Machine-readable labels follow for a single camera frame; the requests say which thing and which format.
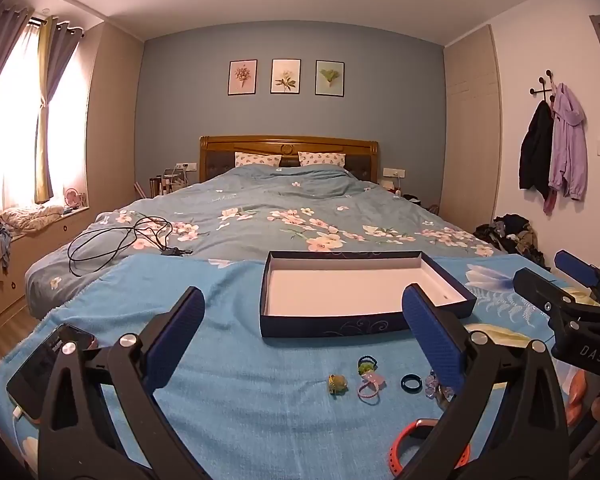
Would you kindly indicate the olive curtain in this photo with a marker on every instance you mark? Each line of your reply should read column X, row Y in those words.
column 44, row 110

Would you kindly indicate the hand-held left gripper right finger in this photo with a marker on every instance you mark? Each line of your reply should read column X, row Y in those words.
column 432, row 335

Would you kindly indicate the wooden headboard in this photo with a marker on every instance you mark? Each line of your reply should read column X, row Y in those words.
column 290, row 146

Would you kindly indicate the orange smart watch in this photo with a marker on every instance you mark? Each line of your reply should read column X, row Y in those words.
column 405, row 435

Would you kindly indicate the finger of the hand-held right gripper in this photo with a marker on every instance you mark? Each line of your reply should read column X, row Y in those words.
column 575, row 266
column 540, row 287

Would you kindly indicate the white wall socket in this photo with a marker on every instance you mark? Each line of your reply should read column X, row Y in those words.
column 393, row 172
column 187, row 166

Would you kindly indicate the bedside clutter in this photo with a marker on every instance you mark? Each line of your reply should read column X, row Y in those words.
column 170, row 182

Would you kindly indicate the beige wardrobe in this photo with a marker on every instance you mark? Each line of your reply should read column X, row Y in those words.
column 470, row 135

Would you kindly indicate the beige wall cabinet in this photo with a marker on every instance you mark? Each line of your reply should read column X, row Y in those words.
column 112, row 120

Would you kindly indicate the small pink fan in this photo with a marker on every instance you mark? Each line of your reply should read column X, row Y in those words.
column 72, row 197

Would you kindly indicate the blue flower print blanket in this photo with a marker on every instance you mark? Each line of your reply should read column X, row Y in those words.
column 260, row 400

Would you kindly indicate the dark pink hanging cloth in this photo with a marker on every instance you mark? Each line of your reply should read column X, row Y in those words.
column 549, row 202

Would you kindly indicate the black wall coat rack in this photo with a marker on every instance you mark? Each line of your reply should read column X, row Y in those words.
column 545, row 87

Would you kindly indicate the purple jacket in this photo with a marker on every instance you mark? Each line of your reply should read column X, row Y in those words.
column 570, row 145

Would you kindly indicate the cream framed flower picture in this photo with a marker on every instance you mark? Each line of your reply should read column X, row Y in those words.
column 285, row 76

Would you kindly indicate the black smartphone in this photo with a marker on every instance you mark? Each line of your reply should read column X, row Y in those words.
column 45, row 365

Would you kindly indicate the black jacket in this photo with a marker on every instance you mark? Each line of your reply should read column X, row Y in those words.
column 535, row 150

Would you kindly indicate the window seat cabinet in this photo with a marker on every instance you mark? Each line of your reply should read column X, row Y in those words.
column 40, row 250

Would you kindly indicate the navy cardboard box tray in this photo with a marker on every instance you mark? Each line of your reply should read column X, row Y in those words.
column 350, row 290

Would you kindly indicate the person's right hand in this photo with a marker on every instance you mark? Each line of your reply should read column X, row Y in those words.
column 576, row 400

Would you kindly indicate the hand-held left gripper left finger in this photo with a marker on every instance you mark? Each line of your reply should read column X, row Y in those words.
column 177, row 340

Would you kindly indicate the dark pile of clothes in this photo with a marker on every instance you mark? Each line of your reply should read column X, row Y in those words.
column 510, row 235

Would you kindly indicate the patterned white pillow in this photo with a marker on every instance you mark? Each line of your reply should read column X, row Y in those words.
column 322, row 158
column 257, row 159

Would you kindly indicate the grey-purple curtain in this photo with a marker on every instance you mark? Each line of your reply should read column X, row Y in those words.
column 0, row 45
column 60, row 60

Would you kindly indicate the wooden bed with pillows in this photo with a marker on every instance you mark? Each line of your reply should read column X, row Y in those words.
column 260, row 195

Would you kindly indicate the yellow-green ornament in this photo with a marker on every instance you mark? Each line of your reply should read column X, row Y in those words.
column 337, row 384

